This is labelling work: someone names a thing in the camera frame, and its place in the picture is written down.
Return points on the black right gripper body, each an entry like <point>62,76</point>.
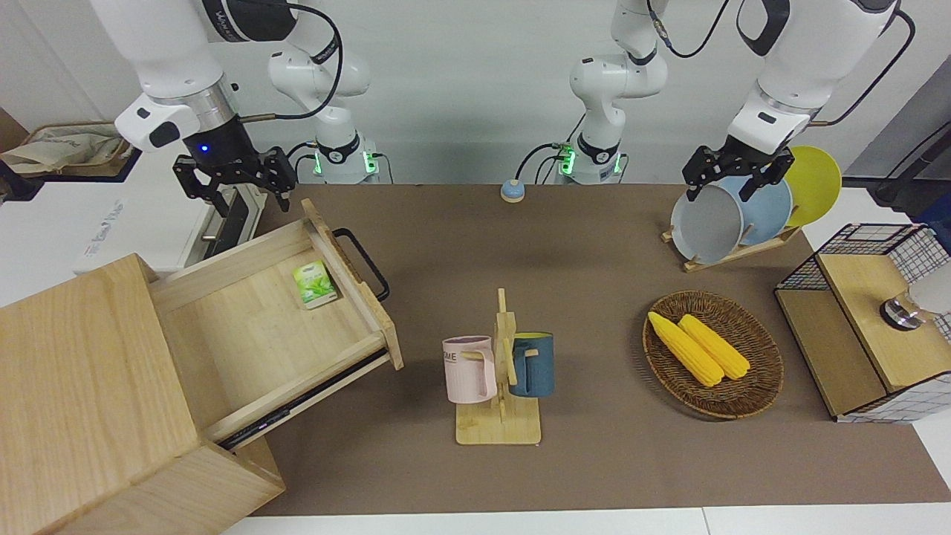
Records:
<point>230,172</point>

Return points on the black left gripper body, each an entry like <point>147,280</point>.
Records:
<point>743,160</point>

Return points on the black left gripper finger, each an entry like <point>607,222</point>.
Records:
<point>697,172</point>
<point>780,167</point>

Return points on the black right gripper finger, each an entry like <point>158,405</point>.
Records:
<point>281,172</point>
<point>192,178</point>

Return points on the light wooden drawer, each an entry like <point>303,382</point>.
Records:
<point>252,342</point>

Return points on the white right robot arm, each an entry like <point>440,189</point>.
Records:
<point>156,44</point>

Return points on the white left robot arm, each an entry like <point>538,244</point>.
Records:
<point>802,59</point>

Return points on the white box green light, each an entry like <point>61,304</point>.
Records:
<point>371,165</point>
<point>318,165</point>
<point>568,161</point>

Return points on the yellow plate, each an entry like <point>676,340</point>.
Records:
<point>817,186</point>

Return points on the light blue plate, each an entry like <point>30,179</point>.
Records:
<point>769,212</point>

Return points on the grey plate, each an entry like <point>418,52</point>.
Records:
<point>706,223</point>

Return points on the white toaster oven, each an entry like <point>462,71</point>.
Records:
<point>134,223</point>

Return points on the wooden plate rack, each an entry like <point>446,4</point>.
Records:
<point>732,253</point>

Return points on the green tea box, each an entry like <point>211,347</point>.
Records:
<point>315,286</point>

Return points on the beige tote bag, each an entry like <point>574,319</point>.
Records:
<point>67,145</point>

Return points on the yellow corn cob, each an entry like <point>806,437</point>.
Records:
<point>683,348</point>
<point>717,345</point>

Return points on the small blue round knob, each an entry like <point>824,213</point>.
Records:
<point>513,192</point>

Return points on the white device metal cap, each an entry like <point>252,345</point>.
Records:
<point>903,312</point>

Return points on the light wooden cabinet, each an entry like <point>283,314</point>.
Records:
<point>74,371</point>

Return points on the brown wicker basket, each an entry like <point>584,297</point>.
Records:
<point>743,394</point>

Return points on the dark blue mug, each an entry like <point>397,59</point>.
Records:
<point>536,368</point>

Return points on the pink mug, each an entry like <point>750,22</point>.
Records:
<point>466,371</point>

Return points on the brown table mat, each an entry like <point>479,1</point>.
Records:
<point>594,461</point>

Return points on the wooden mug tree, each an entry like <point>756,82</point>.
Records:
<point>499,423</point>

